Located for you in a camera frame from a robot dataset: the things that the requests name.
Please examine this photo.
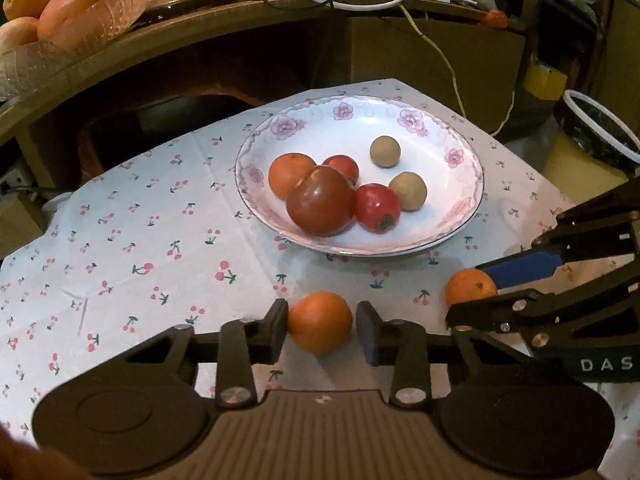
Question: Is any cherry print tablecloth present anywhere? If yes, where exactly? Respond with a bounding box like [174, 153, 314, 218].
[0, 78, 640, 461]

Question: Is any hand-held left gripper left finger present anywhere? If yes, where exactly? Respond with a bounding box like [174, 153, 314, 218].
[120, 299, 290, 408]

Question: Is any large dark red tomato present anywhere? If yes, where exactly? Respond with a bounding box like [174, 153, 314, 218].
[286, 165, 357, 237]

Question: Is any brown longan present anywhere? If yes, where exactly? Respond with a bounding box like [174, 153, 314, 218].
[389, 171, 428, 211]
[370, 135, 402, 168]

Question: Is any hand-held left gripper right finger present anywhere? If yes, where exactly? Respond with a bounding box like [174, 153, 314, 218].
[356, 301, 531, 407]

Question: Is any dark shelving unit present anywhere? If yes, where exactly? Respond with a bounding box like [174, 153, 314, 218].
[520, 0, 640, 92]

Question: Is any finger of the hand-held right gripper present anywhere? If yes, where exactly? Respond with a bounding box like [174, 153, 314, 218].
[445, 265, 640, 348]
[474, 177, 640, 291]

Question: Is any small orange mandarin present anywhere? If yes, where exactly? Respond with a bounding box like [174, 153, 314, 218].
[268, 153, 318, 201]
[286, 291, 354, 355]
[445, 268, 498, 308]

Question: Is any black bin with white rim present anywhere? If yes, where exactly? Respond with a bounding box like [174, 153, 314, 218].
[560, 89, 640, 166]

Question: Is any yellow cable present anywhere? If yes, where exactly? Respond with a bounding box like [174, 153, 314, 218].
[400, 2, 516, 136]

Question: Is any small yellow box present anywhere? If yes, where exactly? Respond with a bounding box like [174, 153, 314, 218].
[524, 62, 569, 101]

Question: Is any white floral plate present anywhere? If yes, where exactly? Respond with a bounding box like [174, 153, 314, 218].
[235, 95, 485, 257]

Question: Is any wooden cabinet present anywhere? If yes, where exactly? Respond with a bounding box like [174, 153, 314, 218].
[0, 0, 551, 201]

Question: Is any glass fruit bowl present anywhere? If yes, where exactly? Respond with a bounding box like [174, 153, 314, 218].
[0, 0, 157, 103]

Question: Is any yellow trash bin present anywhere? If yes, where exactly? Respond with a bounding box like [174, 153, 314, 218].
[542, 90, 640, 187]

